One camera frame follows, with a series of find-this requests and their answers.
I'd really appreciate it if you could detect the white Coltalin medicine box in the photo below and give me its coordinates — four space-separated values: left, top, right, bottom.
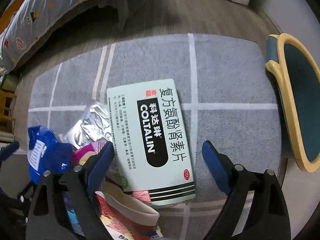
107 79 196 207

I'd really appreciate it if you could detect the grey checked cushion mat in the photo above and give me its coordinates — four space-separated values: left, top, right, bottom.
27 34 281 239

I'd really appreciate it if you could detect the bed with blue cartoon quilt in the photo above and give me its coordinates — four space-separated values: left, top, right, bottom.
0 0 144 75

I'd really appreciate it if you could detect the pink purple snack wrapper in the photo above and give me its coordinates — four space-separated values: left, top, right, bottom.
71 141 106 166

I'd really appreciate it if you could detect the blue snack wrapper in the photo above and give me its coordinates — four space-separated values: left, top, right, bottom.
27 126 73 185

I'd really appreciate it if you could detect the teal bin with yellow rim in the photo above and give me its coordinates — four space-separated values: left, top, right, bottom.
265 33 319 173

